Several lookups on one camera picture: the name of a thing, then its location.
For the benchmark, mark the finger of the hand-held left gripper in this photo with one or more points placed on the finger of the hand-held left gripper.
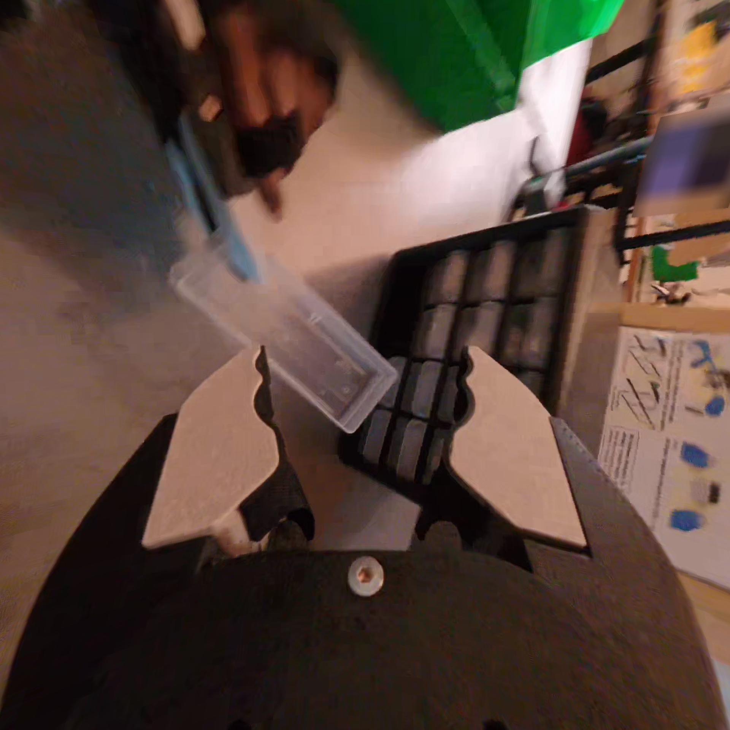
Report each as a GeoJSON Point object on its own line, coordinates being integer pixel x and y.
{"type": "Point", "coordinates": [191, 188]}
{"type": "Point", "coordinates": [234, 245]}

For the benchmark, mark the green plastic bin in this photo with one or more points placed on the green plastic bin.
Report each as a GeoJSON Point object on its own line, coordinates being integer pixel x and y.
{"type": "Point", "coordinates": [445, 57]}

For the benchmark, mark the rows of clear cabinet drawers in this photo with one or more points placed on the rows of clear cabinet drawers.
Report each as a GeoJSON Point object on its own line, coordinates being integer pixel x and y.
{"type": "Point", "coordinates": [485, 319]}

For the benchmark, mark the black drawer cabinet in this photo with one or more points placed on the black drawer cabinet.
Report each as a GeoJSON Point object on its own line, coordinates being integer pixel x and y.
{"type": "Point", "coordinates": [587, 313]}

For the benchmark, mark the instruction poster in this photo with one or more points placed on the instruction poster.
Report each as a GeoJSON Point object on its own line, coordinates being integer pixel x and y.
{"type": "Point", "coordinates": [656, 456]}

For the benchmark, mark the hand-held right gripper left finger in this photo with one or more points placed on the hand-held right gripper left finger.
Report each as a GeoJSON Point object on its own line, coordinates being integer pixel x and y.
{"type": "Point", "coordinates": [211, 456]}

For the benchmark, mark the black metal rod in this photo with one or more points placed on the black metal rod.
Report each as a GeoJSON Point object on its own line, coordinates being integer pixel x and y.
{"type": "Point", "coordinates": [610, 157]}

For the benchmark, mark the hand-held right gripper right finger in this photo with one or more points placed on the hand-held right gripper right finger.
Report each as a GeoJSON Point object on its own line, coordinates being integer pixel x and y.
{"type": "Point", "coordinates": [513, 456]}

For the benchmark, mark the clear plastic drawer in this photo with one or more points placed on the clear plastic drawer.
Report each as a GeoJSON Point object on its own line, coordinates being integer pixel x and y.
{"type": "Point", "coordinates": [319, 353]}

